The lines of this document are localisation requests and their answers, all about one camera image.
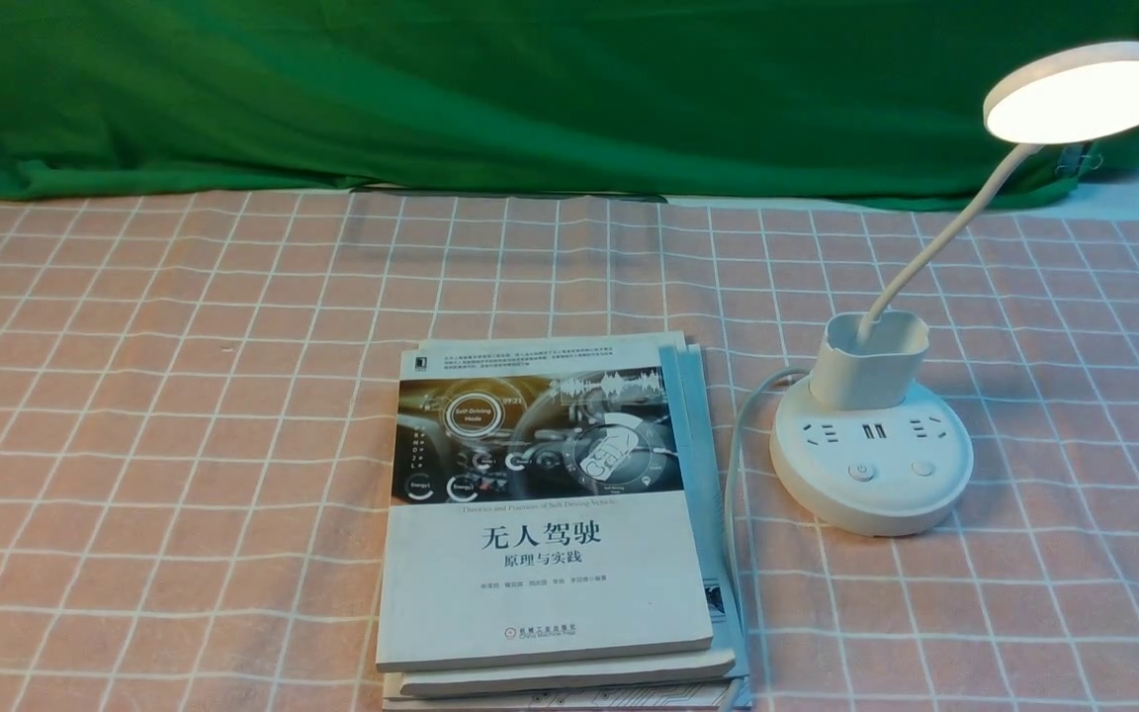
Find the silver binder clip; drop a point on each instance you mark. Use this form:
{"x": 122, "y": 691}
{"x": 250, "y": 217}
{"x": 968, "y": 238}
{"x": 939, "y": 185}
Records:
{"x": 1077, "y": 160}

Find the top self-driving book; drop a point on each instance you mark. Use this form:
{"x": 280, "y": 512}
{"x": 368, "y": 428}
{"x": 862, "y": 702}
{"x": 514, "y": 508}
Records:
{"x": 540, "y": 514}

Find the pink checkered tablecloth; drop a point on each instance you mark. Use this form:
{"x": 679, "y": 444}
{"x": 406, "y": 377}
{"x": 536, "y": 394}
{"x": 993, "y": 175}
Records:
{"x": 196, "y": 409}

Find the green backdrop cloth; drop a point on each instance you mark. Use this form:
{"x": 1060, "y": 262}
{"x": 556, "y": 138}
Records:
{"x": 878, "y": 103}

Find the white desk lamp with sockets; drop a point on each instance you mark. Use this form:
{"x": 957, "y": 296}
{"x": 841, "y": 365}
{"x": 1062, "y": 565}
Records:
{"x": 858, "y": 441}

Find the bottom blue-edged book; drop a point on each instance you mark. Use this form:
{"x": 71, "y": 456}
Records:
{"x": 718, "y": 494}

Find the middle white book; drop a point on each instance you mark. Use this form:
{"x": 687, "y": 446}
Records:
{"x": 569, "y": 677}

